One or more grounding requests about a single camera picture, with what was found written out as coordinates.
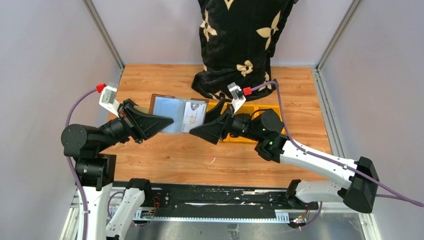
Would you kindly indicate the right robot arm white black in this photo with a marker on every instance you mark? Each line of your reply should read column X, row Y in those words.
column 352, row 182

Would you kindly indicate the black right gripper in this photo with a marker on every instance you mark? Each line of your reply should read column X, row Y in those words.
column 216, row 129

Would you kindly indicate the aluminium frame rail left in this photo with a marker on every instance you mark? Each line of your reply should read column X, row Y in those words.
column 97, row 20

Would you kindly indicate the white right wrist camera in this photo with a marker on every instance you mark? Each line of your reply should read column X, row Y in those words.
column 238, row 97

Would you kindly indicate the brown leather card holder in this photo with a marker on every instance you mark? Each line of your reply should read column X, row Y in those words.
column 172, row 107

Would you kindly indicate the aluminium frame rail right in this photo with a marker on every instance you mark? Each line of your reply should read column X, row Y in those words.
column 335, row 142

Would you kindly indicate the white VIP card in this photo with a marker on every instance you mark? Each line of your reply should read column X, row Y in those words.
column 193, row 115

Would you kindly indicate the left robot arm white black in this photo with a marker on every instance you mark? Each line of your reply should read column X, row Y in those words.
column 95, row 171

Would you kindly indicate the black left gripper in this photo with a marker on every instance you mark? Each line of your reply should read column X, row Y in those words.
column 139, row 123

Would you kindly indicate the yellow bin right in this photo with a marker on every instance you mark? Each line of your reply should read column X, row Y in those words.
column 263, row 107

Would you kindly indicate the yellow bin middle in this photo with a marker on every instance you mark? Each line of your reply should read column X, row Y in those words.
column 245, row 109

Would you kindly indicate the aluminium frame rail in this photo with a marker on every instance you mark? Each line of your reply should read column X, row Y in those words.
column 335, row 142
column 97, row 20

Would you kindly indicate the yellow bin left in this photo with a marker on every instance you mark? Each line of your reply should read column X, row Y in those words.
column 212, row 105

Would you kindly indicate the black floral blanket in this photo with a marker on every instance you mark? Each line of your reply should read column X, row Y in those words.
column 238, row 38

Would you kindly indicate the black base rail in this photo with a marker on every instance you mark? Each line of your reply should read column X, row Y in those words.
column 219, row 202

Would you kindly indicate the yellow bin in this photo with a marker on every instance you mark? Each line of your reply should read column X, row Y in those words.
column 212, row 105
column 263, row 107
column 245, row 109

